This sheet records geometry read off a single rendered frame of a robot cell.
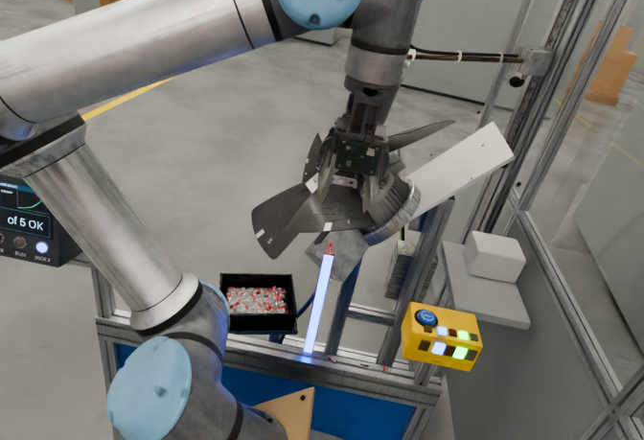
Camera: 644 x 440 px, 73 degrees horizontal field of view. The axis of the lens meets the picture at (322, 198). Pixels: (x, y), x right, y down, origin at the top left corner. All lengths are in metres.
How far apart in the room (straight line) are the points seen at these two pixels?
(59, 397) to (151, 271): 1.61
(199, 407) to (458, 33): 6.30
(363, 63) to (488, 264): 1.14
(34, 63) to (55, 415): 1.86
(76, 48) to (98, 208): 0.26
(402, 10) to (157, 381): 0.52
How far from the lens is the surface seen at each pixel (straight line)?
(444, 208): 1.43
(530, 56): 1.52
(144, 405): 0.60
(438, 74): 6.73
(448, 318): 1.09
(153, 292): 0.68
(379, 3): 0.54
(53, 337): 2.45
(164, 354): 0.62
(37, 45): 0.46
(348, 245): 1.31
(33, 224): 1.11
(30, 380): 2.33
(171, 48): 0.42
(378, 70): 0.56
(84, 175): 0.63
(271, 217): 1.39
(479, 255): 1.57
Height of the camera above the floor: 1.79
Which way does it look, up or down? 31 degrees down
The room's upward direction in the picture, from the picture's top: 11 degrees clockwise
